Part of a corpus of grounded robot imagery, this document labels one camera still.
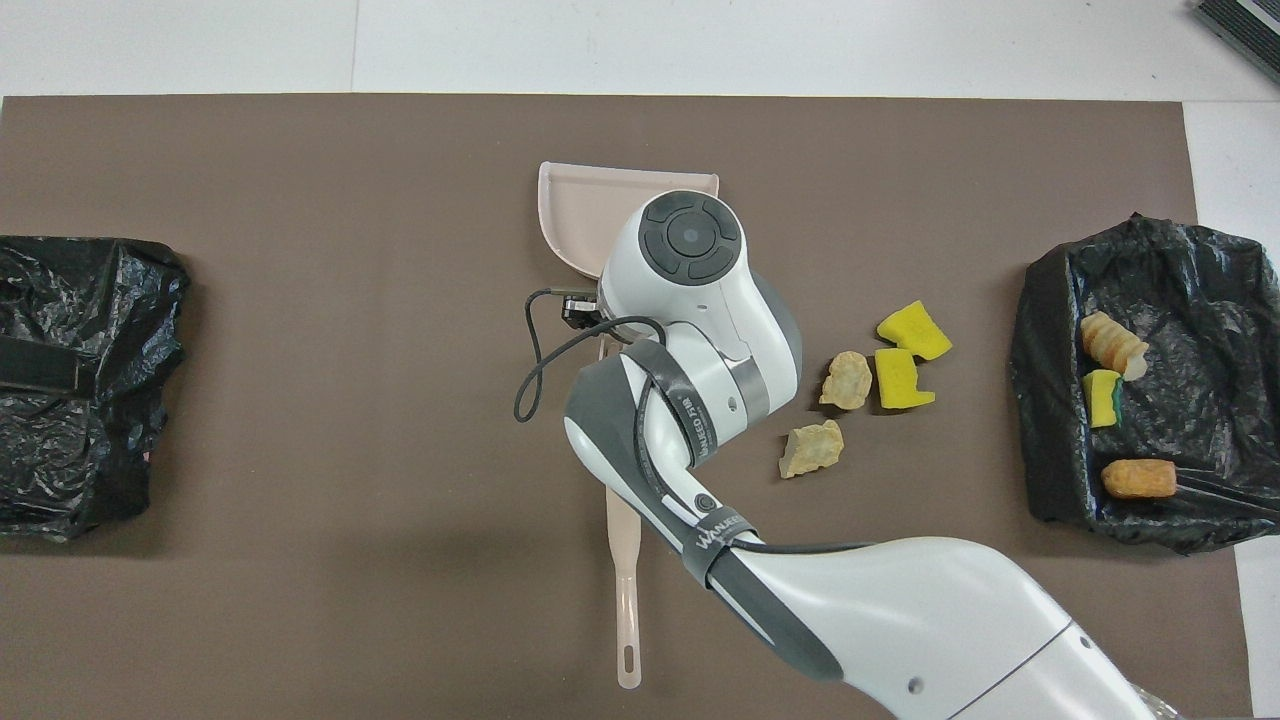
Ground beige plastic dustpan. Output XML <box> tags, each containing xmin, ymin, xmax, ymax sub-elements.
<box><xmin>537</xmin><ymin>160</ymin><xmax>721</xmax><ymax>369</ymax></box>

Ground beige brush black bristles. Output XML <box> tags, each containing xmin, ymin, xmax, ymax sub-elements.
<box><xmin>603</xmin><ymin>485</ymin><xmax>643</xmax><ymax>691</ymax></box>

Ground pale yellow foam chunk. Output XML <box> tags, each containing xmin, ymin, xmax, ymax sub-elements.
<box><xmin>819</xmin><ymin>350</ymin><xmax>874</xmax><ymax>411</ymax></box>
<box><xmin>779</xmin><ymin>419</ymin><xmax>846</xmax><ymax>480</ymax></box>

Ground yellow sponge piece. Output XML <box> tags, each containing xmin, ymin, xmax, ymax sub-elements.
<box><xmin>877</xmin><ymin>300</ymin><xmax>953</xmax><ymax>362</ymax></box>
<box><xmin>874</xmin><ymin>347</ymin><xmax>937</xmax><ymax>411</ymax></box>

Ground yellow sponge green scouring side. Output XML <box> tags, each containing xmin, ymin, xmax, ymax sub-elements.
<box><xmin>1082</xmin><ymin>369</ymin><xmax>1125</xmax><ymax>429</ymax></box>

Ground striped croissant bread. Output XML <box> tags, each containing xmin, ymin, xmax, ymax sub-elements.
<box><xmin>1080</xmin><ymin>310</ymin><xmax>1151</xmax><ymax>383</ymax></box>

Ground brown bread bun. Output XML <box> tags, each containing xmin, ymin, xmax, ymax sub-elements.
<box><xmin>1101</xmin><ymin>458</ymin><xmax>1179</xmax><ymax>501</ymax></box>

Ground black bag lined bin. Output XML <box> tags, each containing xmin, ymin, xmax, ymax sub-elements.
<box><xmin>1010</xmin><ymin>213</ymin><xmax>1280</xmax><ymax>556</ymax></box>
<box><xmin>0</xmin><ymin>235</ymin><xmax>191</xmax><ymax>543</ymax></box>

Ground brown table mat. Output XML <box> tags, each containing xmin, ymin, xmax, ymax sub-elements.
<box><xmin>0</xmin><ymin>94</ymin><xmax>1253</xmax><ymax>720</ymax></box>

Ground dark ribbed grille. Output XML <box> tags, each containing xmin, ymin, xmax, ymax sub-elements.
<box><xmin>1193</xmin><ymin>0</ymin><xmax>1280</xmax><ymax>86</ymax></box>

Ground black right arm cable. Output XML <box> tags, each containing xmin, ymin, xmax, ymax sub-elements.
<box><xmin>513</xmin><ymin>288</ymin><xmax>881</xmax><ymax>557</ymax></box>

